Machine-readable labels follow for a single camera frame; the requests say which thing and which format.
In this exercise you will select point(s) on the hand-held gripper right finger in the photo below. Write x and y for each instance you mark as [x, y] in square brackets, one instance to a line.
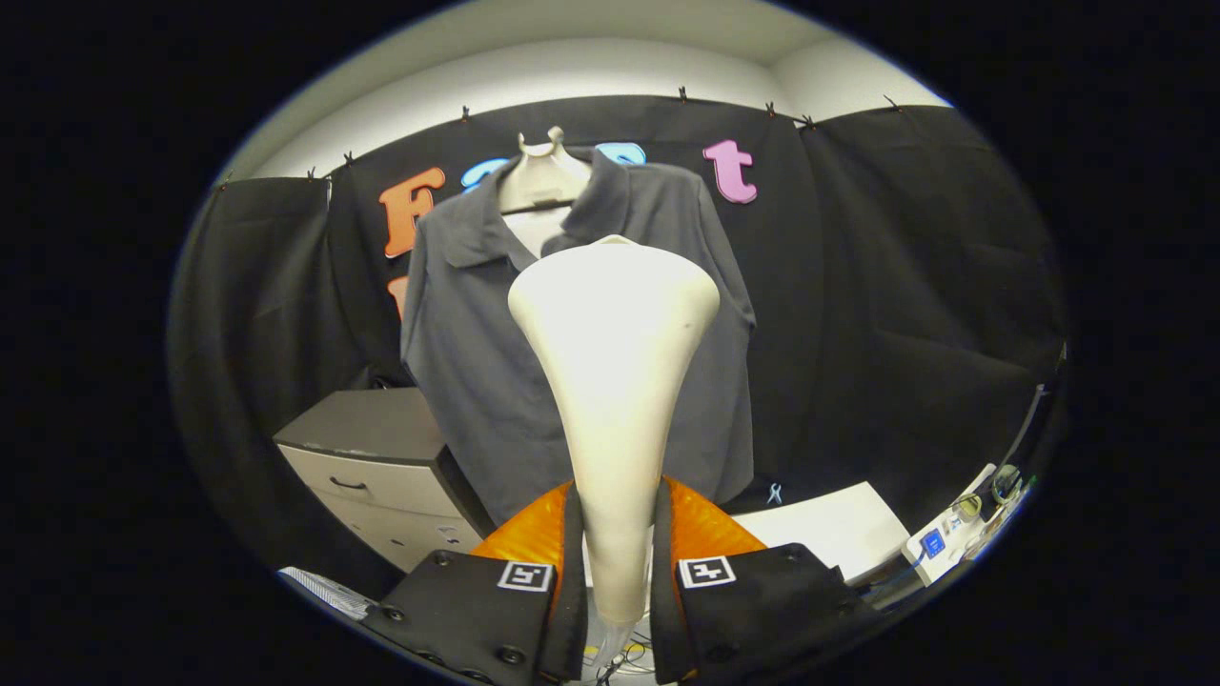
[762, 610]

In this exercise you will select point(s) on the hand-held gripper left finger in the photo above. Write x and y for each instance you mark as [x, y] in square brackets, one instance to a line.
[477, 610]

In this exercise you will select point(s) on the white device with blue label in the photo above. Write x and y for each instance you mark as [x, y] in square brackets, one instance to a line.
[932, 545]

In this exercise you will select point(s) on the white storage box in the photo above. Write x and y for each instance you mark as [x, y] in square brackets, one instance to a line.
[829, 524]

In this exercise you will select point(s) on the yellowish tape roll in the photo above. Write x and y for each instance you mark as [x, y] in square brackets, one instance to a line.
[968, 506]

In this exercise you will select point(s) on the white mannequin torso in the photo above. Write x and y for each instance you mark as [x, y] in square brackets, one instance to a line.
[543, 176]

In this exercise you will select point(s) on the white ribbed object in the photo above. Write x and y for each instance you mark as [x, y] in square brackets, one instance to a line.
[329, 593]

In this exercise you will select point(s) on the grey drawer cabinet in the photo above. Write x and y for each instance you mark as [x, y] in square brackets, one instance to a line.
[367, 424]

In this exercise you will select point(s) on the grey button-up shirt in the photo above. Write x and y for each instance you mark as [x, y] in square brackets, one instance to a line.
[467, 333]

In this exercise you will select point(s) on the row of black cloth clips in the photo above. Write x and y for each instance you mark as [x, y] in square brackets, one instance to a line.
[682, 95]

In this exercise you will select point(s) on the black backdrop cloth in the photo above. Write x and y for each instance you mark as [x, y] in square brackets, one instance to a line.
[905, 286]

